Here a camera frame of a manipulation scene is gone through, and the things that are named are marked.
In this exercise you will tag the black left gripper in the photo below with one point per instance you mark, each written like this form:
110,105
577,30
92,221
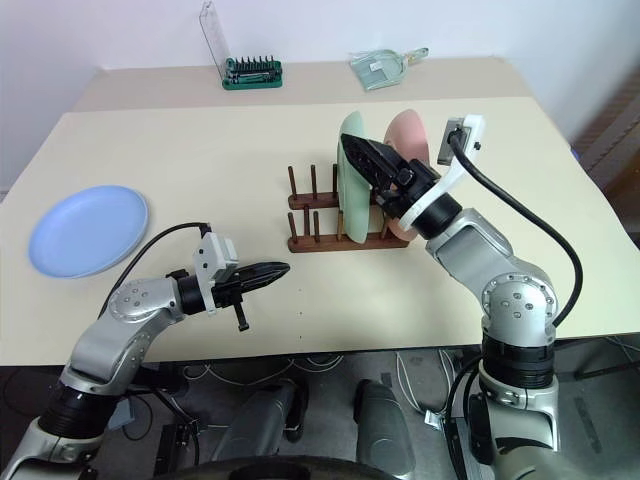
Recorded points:
227,290

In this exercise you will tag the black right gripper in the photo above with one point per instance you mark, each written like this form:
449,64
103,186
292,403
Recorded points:
410,187

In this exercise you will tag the green plate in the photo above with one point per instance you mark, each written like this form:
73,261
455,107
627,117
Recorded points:
352,210

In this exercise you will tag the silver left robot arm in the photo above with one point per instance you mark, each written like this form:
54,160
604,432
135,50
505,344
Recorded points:
120,325

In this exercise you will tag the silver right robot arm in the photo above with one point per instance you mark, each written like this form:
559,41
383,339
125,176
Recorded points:
500,280

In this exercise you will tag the wooden dish rack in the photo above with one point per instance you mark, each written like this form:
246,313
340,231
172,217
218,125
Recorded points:
325,244

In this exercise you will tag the pink plate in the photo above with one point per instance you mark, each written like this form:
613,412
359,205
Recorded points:
412,135

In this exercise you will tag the mint green dustpan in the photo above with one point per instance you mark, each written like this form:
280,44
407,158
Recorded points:
380,67

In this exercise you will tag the dark rounded robot leg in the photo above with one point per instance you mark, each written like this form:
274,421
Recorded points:
262,420
382,425

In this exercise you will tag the green screwdriver bit set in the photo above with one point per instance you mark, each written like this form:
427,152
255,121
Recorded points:
252,77

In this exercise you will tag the blue plate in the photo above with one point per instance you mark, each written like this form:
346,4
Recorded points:
87,230

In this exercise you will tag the black floor box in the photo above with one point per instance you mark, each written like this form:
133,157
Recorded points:
177,442

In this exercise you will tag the dark curved robot torso edge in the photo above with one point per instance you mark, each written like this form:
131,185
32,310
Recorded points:
300,467

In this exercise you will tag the grey small box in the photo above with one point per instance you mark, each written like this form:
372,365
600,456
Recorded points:
123,414

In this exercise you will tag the clear plastic case lid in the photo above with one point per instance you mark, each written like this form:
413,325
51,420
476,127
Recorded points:
214,35

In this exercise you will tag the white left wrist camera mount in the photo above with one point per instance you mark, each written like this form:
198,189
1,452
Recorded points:
210,265

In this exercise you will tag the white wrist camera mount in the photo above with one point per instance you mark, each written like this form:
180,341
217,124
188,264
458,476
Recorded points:
210,265
465,150

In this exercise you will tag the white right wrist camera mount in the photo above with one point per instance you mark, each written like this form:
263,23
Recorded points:
465,150

